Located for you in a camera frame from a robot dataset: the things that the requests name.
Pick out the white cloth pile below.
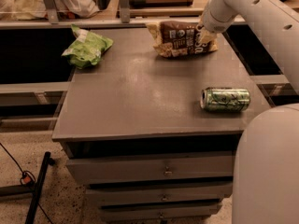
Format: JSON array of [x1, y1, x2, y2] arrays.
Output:
[[0, 0, 99, 21]]

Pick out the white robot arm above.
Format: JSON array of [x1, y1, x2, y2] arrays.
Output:
[[202, 0, 299, 224]]

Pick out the metal bracket left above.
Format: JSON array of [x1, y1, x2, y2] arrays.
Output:
[[43, 0, 59, 24]]

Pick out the green drink can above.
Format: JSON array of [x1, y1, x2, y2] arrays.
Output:
[[200, 87, 250, 112]]

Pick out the metal bracket middle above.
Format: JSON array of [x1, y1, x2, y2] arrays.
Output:
[[119, 0, 130, 23]]

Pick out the middle grey drawer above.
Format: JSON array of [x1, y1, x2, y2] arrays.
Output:
[[86, 181, 233, 206]]

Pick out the brown chip bag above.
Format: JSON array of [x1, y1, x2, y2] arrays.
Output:
[[147, 21, 218, 58]]

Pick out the black floor cable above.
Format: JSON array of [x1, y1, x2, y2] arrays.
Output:
[[0, 143, 54, 224]]

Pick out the metal bracket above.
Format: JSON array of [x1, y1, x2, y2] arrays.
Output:
[[43, 0, 59, 24], [119, 0, 130, 23]]

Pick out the black stand leg left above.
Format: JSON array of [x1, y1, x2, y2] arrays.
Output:
[[0, 151, 55, 224]]

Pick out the grey drawer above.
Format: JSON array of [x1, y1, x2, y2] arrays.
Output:
[[86, 181, 233, 206], [100, 203, 222, 222], [66, 151, 235, 184]]

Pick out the grey drawer cabinet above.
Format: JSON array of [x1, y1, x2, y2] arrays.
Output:
[[52, 29, 268, 216]]

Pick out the bottom grey drawer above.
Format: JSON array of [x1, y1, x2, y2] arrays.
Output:
[[100, 203, 222, 222]]

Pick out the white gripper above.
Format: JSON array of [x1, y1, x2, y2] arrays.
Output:
[[198, 0, 238, 44]]

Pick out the top grey drawer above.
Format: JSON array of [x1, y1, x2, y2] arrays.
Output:
[[66, 151, 235, 184]]

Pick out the green chip bag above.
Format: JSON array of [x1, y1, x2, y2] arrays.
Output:
[[62, 24, 113, 69]]

